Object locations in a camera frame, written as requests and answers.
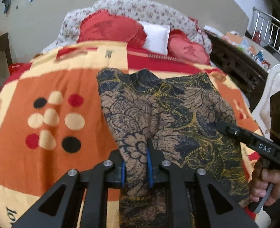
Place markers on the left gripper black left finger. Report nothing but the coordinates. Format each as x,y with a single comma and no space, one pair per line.
77,199

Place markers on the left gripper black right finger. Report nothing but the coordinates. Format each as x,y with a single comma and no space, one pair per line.
193,197

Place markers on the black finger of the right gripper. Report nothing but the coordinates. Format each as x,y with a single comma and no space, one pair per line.
231,130

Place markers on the dark floral patterned garment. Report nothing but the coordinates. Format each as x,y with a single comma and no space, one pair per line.
179,116

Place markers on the right hand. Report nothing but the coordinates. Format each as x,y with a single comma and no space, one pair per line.
261,177

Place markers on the dark wooden nightstand right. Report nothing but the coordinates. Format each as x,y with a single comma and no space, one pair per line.
245,72

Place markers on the white upholstered chair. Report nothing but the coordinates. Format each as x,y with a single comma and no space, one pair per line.
261,113

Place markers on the clutter on right nightstand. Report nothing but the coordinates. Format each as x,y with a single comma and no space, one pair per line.
244,44

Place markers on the red orange cream love blanket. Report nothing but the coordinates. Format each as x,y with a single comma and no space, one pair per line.
51,118

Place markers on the right red heart pillow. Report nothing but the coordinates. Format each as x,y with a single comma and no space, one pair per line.
179,46

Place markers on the red heart pillow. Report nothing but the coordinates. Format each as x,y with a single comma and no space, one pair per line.
179,46
105,26

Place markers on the metal stair railing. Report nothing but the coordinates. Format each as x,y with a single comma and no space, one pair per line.
264,33

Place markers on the white small pillow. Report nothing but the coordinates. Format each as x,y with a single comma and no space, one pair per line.
157,37

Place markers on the floral quilted headboard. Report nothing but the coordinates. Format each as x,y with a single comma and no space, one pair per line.
139,10

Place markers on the left red heart pillow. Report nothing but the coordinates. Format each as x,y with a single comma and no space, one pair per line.
105,26

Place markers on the dark item hanging on wall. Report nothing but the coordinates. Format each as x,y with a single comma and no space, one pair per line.
6,5

